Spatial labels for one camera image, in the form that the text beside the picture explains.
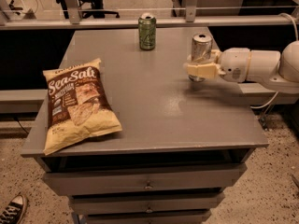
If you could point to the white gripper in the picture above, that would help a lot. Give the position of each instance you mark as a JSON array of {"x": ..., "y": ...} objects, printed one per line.
[{"x": 234, "y": 64}]

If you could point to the silver blue redbull can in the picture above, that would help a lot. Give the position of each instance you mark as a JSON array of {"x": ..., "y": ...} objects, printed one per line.
[{"x": 201, "y": 48}]

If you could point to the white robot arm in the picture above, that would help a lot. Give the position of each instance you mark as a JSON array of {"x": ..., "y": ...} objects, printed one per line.
[{"x": 273, "y": 70}]

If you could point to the green soda can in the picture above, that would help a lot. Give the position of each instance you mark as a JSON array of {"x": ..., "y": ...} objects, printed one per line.
[{"x": 147, "y": 31}]

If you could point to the brown sea salt chip bag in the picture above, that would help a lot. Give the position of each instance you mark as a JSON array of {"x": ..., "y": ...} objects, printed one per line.
[{"x": 77, "y": 105}]

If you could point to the grey drawer cabinet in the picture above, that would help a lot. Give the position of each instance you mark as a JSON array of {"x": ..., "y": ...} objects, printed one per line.
[{"x": 166, "y": 119}]

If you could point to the top grey drawer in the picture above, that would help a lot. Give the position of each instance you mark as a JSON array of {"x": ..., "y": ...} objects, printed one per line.
[{"x": 145, "y": 179}]

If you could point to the grey drawer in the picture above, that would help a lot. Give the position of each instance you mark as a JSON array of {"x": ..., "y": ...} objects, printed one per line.
[
  {"x": 171, "y": 217},
  {"x": 145, "y": 179},
  {"x": 149, "y": 203}
]

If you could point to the bottom grey drawer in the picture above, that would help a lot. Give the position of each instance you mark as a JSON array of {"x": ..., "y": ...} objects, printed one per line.
[{"x": 171, "y": 217}]

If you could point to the middle grey drawer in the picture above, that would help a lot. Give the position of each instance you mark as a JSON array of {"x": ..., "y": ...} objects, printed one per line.
[{"x": 149, "y": 203}]

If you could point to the black white sneaker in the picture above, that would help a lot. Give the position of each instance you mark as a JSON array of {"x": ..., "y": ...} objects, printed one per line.
[{"x": 14, "y": 211}]

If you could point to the grey metal railing frame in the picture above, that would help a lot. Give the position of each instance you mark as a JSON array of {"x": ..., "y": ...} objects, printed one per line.
[{"x": 49, "y": 14}]

